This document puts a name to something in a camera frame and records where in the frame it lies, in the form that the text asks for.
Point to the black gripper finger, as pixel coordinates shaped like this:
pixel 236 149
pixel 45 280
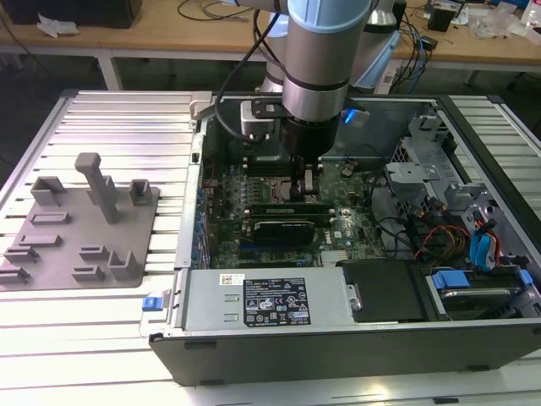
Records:
pixel 297 177
pixel 310 179

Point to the RAM stick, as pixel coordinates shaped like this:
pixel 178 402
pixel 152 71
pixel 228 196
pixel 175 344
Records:
pixel 287 208

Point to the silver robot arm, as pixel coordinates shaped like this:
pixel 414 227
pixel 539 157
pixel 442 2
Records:
pixel 317 63

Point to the silver CPU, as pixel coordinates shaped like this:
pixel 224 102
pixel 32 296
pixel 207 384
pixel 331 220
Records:
pixel 285 192

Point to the round coin battery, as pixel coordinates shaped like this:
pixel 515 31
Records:
pixel 347 170

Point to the green motherboard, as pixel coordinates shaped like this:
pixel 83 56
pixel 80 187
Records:
pixel 351 215

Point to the black graphics card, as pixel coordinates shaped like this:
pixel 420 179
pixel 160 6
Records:
pixel 283 232

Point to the silver chipset heatsink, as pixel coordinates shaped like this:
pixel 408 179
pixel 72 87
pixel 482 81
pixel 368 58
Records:
pixel 336 256

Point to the grey metal drive cage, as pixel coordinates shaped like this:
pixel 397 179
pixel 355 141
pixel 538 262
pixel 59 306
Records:
pixel 412 173

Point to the grey plastic case latch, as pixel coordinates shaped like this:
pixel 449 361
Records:
pixel 199 103

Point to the black plastic shroud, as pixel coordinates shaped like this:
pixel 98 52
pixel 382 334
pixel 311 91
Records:
pixel 380 292

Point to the silver power supply box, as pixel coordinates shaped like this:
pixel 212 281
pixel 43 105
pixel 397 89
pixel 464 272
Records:
pixel 211 296

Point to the tall black box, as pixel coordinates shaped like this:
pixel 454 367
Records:
pixel 401 17

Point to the small black adapter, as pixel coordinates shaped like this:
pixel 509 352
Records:
pixel 430 42

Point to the wooden desk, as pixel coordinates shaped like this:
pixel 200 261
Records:
pixel 169 38

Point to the small black box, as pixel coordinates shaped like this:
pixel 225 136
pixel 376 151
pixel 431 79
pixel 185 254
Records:
pixel 441 19

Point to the black PC case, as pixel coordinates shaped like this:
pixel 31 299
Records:
pixel 296 359

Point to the blue case latch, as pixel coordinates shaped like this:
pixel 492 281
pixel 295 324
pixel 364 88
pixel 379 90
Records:
pixel 152 304

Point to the hard disk in blue carrier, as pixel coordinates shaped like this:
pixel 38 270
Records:
pixel 473 300

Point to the clear plastic bag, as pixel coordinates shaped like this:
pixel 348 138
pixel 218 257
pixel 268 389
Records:
pixel 494 23

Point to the grey parts rack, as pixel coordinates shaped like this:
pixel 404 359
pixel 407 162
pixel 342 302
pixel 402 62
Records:
pixel 63 249

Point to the white red box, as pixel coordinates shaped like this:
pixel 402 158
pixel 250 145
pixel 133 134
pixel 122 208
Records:
pixel 533 21

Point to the wide black device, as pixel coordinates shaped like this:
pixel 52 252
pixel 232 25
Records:
pixel 84 12

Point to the crumpled white paper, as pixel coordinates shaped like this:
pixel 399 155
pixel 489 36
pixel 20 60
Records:
pixel 59 26

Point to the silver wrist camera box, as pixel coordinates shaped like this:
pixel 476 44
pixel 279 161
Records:
pixel 258 122

